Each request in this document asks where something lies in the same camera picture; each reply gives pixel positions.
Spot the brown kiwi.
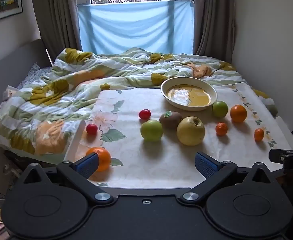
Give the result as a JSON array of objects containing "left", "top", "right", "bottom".
[{"left": 159, "top": 111, "right": 183, "bottom": 130}]

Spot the light blue window cloth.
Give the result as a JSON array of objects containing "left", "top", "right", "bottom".
[{"left": 78, "top": 0, "right": 195, "bottom": 55}]

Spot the large orange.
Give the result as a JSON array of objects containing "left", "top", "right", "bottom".
[
  {"left": 86, "top": 147, "right": 111, "bottom": 172},
  {"left": 230, "top": 104, "right": 247, "bottom": 123}
]

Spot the small mandarin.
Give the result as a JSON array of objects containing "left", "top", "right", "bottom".
[
  {"left": 216, "top": 122, "right": 228, "bottom": 136},
  {"left": 254, "top": 128, "right": 265, "bottom": 142}
]

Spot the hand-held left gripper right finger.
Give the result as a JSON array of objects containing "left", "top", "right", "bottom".
[{"left": 181, "top": 152, "right": 274, "bottom": 204}]

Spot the cream bowl with yellow inside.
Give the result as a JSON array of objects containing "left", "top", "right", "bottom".
[{"left": 161, "top": 77, "right": 217, "bottom": 112}]

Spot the grey-brown curtain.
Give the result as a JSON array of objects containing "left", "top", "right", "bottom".
[
  {"left": 193, "top": 0, "right": 237, "bottom": 63},
  {"left": 30, "top": 0, "right": 83, "bottom": 63}
]

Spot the grey patterned pillow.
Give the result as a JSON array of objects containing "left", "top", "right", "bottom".
[{"left": 18, "top": 64, "right": 52, "bottom": 89}]

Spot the green apple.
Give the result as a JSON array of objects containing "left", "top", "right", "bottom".
[{"left": 140, "top": 119, "right": 163, "bottom": 142}]

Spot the white floral tablecloth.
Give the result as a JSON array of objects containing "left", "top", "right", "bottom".
[{"left": 64, "top": 82, "right": 293, "bottom": 189}]

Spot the small green lime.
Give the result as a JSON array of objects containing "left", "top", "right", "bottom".
[{"left": 212, "top": 101, "right": 229, "bottom": 118}]

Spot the yellow apple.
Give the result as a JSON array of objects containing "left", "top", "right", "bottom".
[{"left": 177, "top": 116, "right": 205, "bottom": 146}]

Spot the floral striped quilt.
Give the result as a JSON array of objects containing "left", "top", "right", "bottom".
[{"left": 0, "top": 47, "right": 278, "bottom": 156}]

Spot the grey headboard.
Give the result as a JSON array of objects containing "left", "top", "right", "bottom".
[{"left": 0, "top": 39, "right": 52, "bottom": 120}]

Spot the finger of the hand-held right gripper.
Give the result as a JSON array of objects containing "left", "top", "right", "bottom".
[{"left": 269, "top": 149, "right": 291, "bottom": 164}]

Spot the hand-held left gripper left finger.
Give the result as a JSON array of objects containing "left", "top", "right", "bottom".
[{"left": 21, "top": 153, "right": 114, "bottom": 205}]

